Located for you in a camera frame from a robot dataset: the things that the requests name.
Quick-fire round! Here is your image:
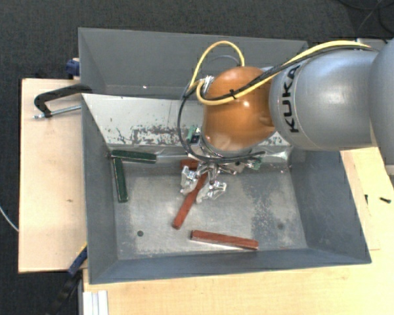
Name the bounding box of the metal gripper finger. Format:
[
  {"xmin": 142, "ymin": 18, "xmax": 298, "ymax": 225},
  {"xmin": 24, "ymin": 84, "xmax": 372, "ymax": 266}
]
[
  {"xmin": 179, "ymin": 165, "xmax": 200, "ymax": 195},
  {"xmin": 196, "ymin": 180, "xmax": 228, "ymax": 204}
]

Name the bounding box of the red-brown flat block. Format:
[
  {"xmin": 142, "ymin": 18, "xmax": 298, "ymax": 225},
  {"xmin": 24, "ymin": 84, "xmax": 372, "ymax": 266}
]
[
  {"xmin": 179, "ymin": 159, "xmax": 200, "ymax": 171},
  {"xmin": 189, "ymin": 229, "xmax": 260, "ymax": 251},
  {"xmin": 171, "ymin": 172, "xmax": 209, "ymax": 231}
]

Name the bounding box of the grey metal bin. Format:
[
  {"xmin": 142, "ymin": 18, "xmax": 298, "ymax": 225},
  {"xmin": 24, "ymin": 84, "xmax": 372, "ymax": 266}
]
[{"xmin": 77, "ymin": 27, "xmax": 372, "ymax": 285}]

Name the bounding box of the dark green flat block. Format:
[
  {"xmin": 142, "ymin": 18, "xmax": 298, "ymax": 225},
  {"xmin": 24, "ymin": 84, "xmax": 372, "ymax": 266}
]
[
  {"xmin": 110, "ymin": 149, "xmax": 158, "ymax": 165},
  {"xmin": 112, "ymin": 157, "xmax": 129, "ymax": 204}
]

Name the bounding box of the pale wood board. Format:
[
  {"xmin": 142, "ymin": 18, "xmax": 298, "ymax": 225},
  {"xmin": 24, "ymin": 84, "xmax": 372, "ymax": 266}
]
[{"xmin": 18, "ymin": 78, "xmax": 88, "ymax": 274}]

